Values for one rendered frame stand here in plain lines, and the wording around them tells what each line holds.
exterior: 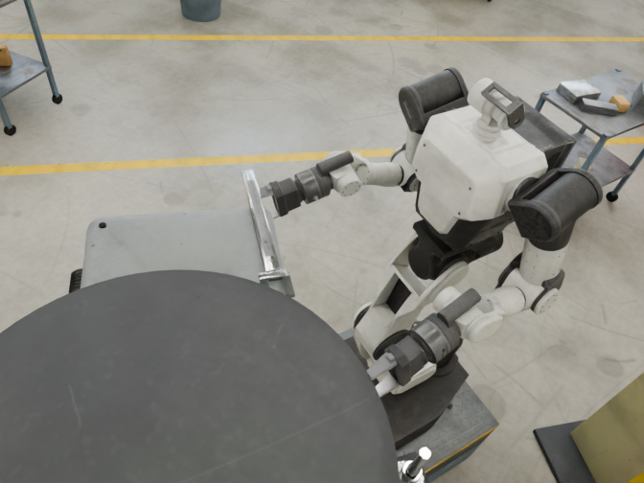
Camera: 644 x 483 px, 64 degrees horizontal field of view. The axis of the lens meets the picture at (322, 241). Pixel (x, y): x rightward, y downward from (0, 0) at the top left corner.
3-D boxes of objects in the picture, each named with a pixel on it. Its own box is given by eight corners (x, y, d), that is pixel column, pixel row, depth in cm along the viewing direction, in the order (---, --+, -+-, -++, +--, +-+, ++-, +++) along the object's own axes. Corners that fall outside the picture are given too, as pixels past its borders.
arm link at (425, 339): (380, 364, 116) (420, 333, 119) (409, 396, 111) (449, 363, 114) (376, 337, 107) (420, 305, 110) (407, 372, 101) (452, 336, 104)
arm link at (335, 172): (309, 181, 146) (344, 167, 148) (325, 209, 141) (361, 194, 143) (305, 156, 136) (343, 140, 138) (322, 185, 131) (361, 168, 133)
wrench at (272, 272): (235, 173, 80) (234, 170, 79) (260, 172, 81) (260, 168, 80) (264, 302, 64) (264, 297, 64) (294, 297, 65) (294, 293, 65)
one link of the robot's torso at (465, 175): (461, 172, 157) (505, 63, 130) (542, 248, 138) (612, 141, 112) (382, 198, 144) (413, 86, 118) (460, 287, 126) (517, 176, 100)
